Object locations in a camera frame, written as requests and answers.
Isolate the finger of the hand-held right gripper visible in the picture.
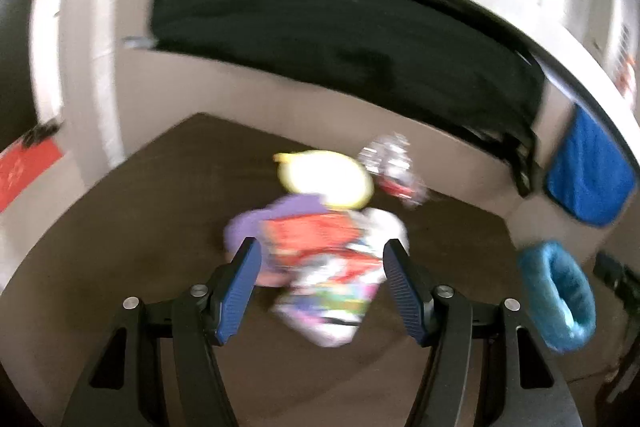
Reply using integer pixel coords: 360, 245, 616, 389
595, 252, 640, 304

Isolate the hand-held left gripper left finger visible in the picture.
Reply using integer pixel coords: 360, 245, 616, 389
60, 238, 263, 427

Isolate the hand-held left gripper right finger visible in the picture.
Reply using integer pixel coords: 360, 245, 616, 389
382, 239, 583, 427

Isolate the white colourful printed packet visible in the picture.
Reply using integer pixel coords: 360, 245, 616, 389
265, 207, 411, 348

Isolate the purple paper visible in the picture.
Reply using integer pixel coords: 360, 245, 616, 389
223, 194, 326, 288

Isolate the blue towel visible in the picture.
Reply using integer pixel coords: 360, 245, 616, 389
545, 104, 638, 228

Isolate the brown blanket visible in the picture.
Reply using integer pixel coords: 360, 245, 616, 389
0, 112, 616, 427

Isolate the crushed red silver can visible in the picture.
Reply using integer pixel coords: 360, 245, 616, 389
357, 133, 431, 208

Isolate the pale yellow round object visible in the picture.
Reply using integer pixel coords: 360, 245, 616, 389
272, 150, 376, 210

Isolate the red floor mat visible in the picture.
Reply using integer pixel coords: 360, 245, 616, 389
0, 142, 66, 212

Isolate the pair of dark shoes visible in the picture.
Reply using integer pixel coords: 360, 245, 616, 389
22, 119, 63, 148

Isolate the black fabric bag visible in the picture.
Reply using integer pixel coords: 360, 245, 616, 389
147, 0, 548, 198

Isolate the black refrigerator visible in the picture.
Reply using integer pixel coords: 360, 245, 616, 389
0, 0, 38, 132

